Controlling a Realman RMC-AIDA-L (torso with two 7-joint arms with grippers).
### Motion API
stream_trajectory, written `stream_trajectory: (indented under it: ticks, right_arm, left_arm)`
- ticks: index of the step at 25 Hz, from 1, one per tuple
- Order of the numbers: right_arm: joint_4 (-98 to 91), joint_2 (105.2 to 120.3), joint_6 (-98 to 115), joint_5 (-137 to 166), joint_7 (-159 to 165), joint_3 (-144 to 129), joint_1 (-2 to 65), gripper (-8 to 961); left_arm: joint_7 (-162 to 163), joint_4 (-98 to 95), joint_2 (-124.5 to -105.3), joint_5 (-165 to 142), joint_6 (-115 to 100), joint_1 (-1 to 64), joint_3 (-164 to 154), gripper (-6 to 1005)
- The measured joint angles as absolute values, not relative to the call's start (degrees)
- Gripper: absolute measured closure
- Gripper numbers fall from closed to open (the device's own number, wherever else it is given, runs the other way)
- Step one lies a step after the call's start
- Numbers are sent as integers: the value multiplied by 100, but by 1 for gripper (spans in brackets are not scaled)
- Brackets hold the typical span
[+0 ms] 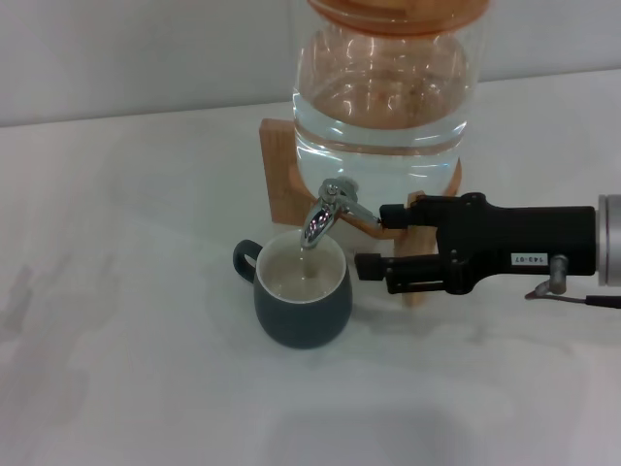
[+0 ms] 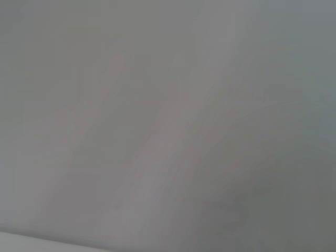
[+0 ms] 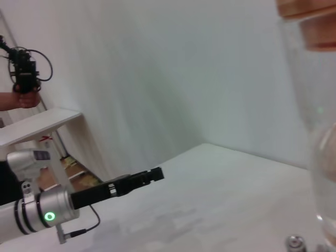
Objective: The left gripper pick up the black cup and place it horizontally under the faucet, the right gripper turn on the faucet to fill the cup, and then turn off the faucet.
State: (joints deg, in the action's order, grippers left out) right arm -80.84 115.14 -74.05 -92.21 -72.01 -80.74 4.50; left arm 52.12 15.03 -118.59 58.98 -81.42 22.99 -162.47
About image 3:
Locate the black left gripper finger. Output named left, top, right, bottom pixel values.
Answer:
left=131, top=166, right=165, bottom=191

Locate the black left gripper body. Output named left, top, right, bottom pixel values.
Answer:
left=70, top=174, right=135, bottom=210

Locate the black handheld device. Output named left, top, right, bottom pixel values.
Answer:
left=0, top=35, right=42, bottom=95

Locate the person's bare forearm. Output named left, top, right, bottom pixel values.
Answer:
left=0, top=91, right=16, bottom=112

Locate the chrome dispenser faucet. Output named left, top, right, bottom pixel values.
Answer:
left=285, top=234, right=331, bottom=252

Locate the person's bare hand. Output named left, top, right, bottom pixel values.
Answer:
left=12, top=90, right=41, bottom=109

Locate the brown wooden shelf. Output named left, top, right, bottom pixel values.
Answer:
left=39, top=154, right=104, bottom=192

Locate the white side table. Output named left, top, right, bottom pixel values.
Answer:
left=0, top=107, right=84, bottom=196

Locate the glass water dispenser jar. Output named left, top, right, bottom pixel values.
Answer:
left=278, top=10, right=336, bottom=247

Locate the wooden jar lid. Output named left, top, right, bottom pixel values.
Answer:
left=274, top=0, right=336, bottom=52

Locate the thin black cable grey plug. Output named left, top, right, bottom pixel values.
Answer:
left=56, top=204, right=101, bottom=245

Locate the black looped device cable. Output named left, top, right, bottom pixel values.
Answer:
left=28, top=48, right=54, bottom=82

